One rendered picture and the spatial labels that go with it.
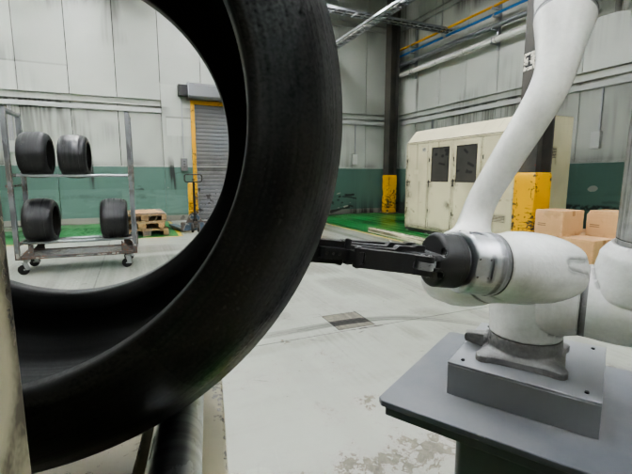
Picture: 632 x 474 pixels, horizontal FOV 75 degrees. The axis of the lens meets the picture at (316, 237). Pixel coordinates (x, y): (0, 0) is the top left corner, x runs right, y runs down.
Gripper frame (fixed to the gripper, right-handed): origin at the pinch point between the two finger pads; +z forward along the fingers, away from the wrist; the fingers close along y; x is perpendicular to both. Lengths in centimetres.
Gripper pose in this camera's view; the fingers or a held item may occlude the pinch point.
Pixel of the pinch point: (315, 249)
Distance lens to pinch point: 51.7
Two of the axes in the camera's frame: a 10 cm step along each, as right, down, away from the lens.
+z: -9.6, -0.9, -2.7
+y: 2.5, 1.5, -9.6
